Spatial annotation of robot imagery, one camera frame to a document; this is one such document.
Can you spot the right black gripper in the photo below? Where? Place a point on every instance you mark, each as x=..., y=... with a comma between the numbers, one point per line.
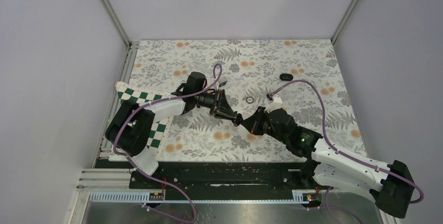
x=253, y=123

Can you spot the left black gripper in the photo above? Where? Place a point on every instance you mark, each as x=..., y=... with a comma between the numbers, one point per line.
x=220, y=103

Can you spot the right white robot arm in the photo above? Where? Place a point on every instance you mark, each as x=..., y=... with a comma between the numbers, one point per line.
x=388, y=186

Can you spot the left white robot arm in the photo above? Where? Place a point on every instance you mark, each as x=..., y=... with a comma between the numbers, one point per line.
x=130, y=128

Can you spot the small black oval object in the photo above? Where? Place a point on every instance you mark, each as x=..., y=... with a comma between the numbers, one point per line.
x=286, y=77

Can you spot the green white checkered mat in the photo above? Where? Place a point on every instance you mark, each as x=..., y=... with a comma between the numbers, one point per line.
x=142, y=96

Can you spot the floral patterned table mat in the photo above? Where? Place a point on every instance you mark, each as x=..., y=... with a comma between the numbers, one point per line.
x=316, y=97

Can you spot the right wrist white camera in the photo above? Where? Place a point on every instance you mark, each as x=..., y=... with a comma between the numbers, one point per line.
x=276, y=102

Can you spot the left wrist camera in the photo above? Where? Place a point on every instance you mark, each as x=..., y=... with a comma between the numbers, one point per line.
x=222, y=81

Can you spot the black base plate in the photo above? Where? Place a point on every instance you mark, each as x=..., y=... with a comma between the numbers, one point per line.
x=229, y=181

